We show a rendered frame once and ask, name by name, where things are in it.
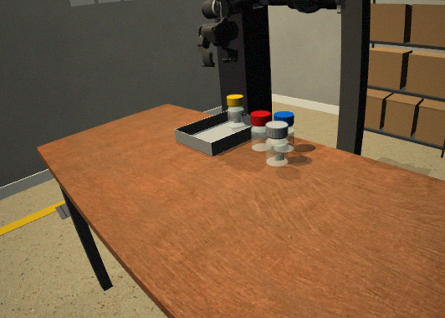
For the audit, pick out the glass bottle with blue cap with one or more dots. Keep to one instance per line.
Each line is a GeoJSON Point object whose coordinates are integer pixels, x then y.
{"type": "Point", "coordinates": [287, 117]}

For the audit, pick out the clear glass bottle with grey cap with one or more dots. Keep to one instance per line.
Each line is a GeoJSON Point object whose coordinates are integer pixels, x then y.
{"type": "Point", "coordinates": [277, 145]}

